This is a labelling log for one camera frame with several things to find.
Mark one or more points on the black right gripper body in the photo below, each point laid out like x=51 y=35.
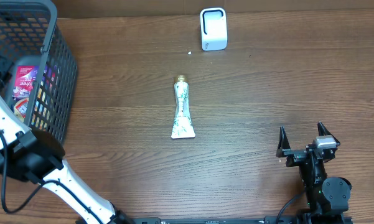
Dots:
x=295 y=157

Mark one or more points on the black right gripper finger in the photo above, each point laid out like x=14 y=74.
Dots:
x=322 y=130
x=283 y=140

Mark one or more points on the pink purple pad package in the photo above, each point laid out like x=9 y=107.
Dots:
x=24 y=81

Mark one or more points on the beige orange snack bag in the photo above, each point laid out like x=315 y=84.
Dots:
x=20 y=108

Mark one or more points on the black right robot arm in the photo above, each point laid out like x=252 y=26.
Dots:
x=327 y=197

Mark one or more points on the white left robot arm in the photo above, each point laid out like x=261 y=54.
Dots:
x=31 y=155

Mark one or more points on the white barcode scanner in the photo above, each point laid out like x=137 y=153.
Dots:
x=213 y=24

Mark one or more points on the white floral tube gold cap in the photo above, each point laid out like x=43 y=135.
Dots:
x=182 y=125

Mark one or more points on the dark grey plastic basket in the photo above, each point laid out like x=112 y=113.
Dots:
x=29 y=35

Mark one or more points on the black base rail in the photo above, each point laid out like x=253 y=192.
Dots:
x=265 y=220

